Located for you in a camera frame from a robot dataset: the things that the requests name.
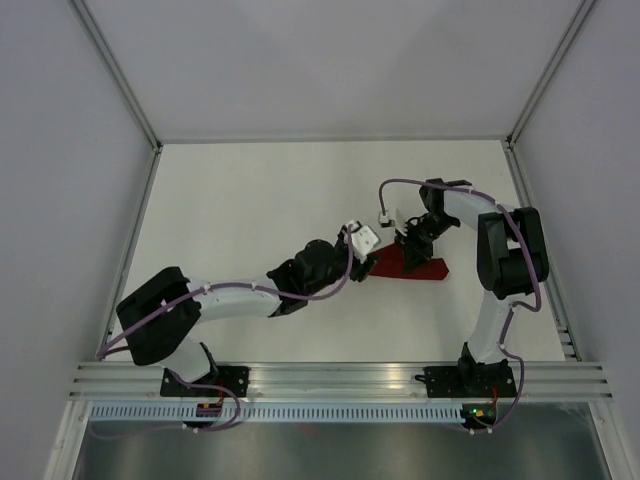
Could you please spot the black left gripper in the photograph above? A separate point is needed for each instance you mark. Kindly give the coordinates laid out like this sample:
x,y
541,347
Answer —
x,y
359,271

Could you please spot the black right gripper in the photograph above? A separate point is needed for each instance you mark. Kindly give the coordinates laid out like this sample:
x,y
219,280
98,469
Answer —
x,y
414,255

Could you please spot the dark red cloth napkin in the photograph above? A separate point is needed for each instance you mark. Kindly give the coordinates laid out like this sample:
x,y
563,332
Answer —
x,y
390,263

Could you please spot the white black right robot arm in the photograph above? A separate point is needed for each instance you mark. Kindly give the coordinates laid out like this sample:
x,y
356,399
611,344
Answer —
x,y
511,264

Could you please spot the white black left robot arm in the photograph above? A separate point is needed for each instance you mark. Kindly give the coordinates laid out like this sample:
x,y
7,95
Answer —
x,y
158,317

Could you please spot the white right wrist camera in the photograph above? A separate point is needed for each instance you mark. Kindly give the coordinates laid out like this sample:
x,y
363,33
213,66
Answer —
x,y
393,218

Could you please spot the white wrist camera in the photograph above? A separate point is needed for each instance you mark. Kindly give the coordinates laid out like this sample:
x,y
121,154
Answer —
x,y
393,218
363,238

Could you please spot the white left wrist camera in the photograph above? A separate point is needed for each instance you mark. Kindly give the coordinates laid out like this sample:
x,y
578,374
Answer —
x,y
363,238

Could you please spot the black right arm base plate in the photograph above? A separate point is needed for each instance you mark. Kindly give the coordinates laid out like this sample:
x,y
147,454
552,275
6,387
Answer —
x,y
482,383

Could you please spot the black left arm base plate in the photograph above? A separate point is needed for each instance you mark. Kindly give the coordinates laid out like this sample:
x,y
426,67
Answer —
x,y
217,384

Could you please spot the left aluminium frame post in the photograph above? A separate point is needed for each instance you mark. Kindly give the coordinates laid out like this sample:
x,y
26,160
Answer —
x,y
97,38

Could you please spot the aluminium frame post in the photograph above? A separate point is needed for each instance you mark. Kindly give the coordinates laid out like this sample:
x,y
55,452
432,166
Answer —
x,y
97,38
572,31

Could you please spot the left aluminium side rail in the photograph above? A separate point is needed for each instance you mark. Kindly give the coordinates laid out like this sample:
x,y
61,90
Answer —
x,y
138,212

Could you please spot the aluminium front rail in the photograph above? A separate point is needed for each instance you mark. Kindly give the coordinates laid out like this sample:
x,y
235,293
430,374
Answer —
x,y
546,381

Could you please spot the white slotted cable duct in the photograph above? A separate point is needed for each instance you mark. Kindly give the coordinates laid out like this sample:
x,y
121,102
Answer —
x,y
280,412

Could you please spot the right aluminium frame post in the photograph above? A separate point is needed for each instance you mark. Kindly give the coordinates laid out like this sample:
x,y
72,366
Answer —
x,y
572,31

